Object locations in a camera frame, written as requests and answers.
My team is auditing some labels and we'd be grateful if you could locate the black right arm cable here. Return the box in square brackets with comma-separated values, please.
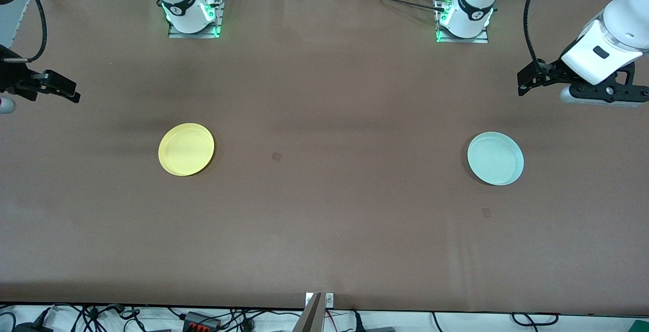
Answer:
[11, 0, 48, 64]

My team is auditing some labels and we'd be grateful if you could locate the grey camera post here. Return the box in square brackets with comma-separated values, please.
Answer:
[293, 292, 325, 332]

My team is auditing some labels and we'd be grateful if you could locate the yellow plastic plate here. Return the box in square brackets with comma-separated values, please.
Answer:
[158, 123, 215, 176]

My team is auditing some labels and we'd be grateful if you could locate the black and orange power strip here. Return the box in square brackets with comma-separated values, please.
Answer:
[182, 312, 222, 330]

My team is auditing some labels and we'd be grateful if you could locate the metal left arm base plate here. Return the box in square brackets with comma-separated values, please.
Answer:
[436, 0, 490, 44]

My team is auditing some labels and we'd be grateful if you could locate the pale green plastic plate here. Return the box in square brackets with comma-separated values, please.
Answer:
[467, 132, 524, 186]

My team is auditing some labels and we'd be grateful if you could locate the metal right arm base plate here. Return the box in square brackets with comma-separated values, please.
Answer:
[167, 0, 225, 39]

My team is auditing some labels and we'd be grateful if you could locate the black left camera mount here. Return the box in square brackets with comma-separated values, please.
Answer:
[570, 62, 649, 103]

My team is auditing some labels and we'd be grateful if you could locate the looped black cable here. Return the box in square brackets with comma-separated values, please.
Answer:
[511, 313, 559, 327]

